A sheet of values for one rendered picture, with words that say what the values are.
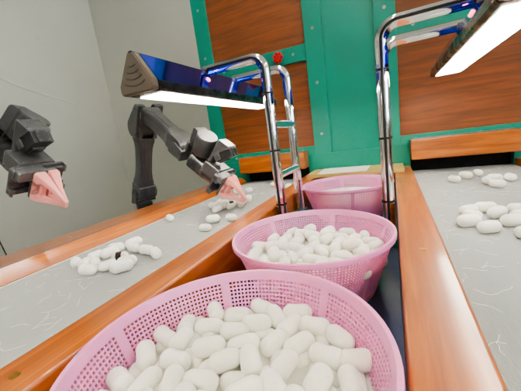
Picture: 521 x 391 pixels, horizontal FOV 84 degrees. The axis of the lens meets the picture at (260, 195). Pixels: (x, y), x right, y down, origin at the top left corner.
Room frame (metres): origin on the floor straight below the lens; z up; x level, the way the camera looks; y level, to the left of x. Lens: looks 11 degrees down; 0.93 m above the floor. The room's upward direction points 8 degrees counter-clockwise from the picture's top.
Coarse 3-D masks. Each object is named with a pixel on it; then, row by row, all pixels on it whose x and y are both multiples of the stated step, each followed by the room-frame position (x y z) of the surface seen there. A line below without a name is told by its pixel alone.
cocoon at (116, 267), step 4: (120, 260) 0.47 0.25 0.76; (124, 260) 0.47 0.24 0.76; (128, 260) 0.47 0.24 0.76; (132, 260) 0.48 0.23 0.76; (112, 264) 0.46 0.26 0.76; (116, 264) 0.46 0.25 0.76; (120, 264) 0.46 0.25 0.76; (124, 264) 0.46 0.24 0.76; (128, 264) 0.46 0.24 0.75; (132, 264) 0.47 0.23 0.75; (112, 268) 0.46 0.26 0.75; (116, 268) 0.46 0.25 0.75; (120, 268) 0.46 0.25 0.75; (124, 268) 0.46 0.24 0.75; (128, 268) 0.46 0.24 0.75; (112, 272) 0.46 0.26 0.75; (116, 272) 0.46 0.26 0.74
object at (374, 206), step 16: (336, 176) 0.99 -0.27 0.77; (352, 176) 0.98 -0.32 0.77; (368, 176) 0.94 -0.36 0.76; (320, 192) 0.78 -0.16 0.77; (336, 192) 0.75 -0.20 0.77; (352, 192) 0.73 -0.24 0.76; (368, 192) 0.74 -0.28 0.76; (320, 208) 0.81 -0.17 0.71; (336, 208) 0.77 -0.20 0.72; (352, 208) 0.75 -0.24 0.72; (368, 208) 0.76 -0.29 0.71
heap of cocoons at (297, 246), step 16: (272, 240) 0.53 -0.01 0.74; (288, 240) 0.53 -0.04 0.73; (304, 240) 0.52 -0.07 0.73; (320, 240) 0.49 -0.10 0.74; (336, 240) 0.47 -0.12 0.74; (352, 240) 0.46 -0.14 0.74; (368, 240) 0.46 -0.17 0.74; (256, 256) 0.45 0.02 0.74; (272, 256) 0.44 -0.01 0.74; (288, 256) 0.44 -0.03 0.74; (304, 256) 0.43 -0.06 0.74; (320, 256) 0.44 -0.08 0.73; (336, 256) 0.42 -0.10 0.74; (352, 256) 0.44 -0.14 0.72; (368, 272) 0.36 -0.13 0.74
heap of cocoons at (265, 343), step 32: (192, 320) 0.30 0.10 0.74; (224, 320) 0.31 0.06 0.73; (256, 320) 0.28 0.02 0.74; (288, 320) 0.27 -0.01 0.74; (320, 320) 0.26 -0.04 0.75; (160, 352) 0.27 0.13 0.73; (192, 352) 0.25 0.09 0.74; (224, 352) 0.23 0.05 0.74; (256, 352) 0.23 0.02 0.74; (288, 352) 0.22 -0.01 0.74; (320, 352) 0.22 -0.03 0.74; (352, 352) 0.21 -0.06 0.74; (128, 384) 0.22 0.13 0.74; (160, 384) 0.21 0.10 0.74; (192, 384) 0.21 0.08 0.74; (224, 384) 0.21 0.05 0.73; (256, 384) 0.19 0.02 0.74; (288, 384) 0.21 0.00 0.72; (320, 384) 0.19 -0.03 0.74; (352, 384) 0.18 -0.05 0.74
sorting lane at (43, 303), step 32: (256, 192) 1.05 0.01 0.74; (160, 224) 0.77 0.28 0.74; (192, 224) 0.72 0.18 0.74; (224, 224) 0.68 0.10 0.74; (0, 288) 0.47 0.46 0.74; (32, 288) 0.45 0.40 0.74; (64, 288) 0.43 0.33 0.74; (96, 288) 0.42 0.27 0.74; (0, 320) 0.36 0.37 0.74; (32, 320) 0.35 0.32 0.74; (64, 320) 0.34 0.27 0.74; (0, 352) 0.29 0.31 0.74
